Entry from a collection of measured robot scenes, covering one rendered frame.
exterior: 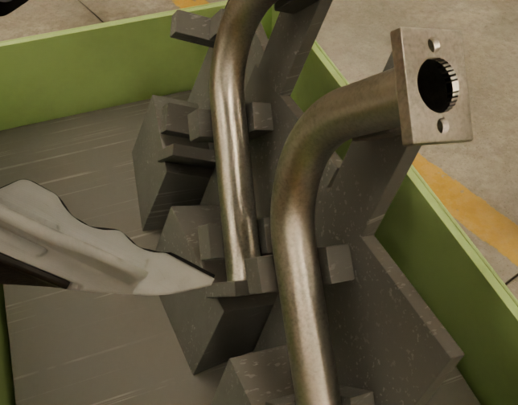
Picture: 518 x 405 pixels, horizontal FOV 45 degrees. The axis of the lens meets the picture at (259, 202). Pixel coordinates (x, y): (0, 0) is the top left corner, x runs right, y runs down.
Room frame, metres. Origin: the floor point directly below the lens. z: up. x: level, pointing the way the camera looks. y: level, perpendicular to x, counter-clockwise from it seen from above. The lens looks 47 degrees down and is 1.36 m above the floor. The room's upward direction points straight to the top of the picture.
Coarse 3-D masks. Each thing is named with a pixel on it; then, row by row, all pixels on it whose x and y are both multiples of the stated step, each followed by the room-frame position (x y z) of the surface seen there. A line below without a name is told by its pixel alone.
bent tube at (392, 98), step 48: (432, 48) 0.26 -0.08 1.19; (336, 96) 0.28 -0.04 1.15; (384, 96) 0.25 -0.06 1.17; (432, 96) 0.26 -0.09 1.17; (288, 144) 0.29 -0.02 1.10; (336, 144) 0.28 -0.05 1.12; (432, 144) 0.23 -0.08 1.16; (288, 192) 0.28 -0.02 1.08; (288, 240) 0.26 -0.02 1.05; (288, 288) 0.24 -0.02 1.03; (288, 336) 0.22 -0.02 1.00; (336, 384) 0.19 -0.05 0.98
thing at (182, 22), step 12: (180, 12) 0.59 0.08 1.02; (180, 24) 0.58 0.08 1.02; (192, 24) 0.59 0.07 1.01; (204, 24) 0.59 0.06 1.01; (216, 24) 0.58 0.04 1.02; (180, 36) 0.58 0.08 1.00; (192, 36) 0.58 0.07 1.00; (204, 36) 0.58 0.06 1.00; (168, 108) 0.51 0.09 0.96; (180, 108) 0.51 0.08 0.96; (192, 108) 0.52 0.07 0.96; (204, 108) 0.51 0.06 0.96; (168, 120) 0.50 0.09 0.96; (180, 120) 0.50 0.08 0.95; (168, 132) 0.49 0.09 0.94; (180, 132) 0.49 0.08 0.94
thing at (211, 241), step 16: (192, 112) 0.43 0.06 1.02; (208, 112) 0.43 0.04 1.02; (256, 112) 0.42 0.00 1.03; (192, 128) 0.42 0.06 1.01; (208, 128) 0.42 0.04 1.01; (256, 128) 0.41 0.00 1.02; (272, 128) 0.42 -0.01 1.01; (208, 224) 0.35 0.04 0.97; (208, 240) 0.34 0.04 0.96; (208, 256) 0.33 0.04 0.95
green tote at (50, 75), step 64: (0, 64) 0.62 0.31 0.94; (64, 64) 0.65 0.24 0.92; (128, 64) 0.67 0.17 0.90; (192, 64) 0.70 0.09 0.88; (320, 64) 0.60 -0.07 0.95; (0, 128) 0.61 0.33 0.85; (448, 256) 0.34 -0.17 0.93; (0, 320) 0.33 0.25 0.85; (448, 320) 0.31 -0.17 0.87; (512, 320) 0.26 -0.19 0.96; (0, 384) 0.25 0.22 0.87; (512, 384) 0.24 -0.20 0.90
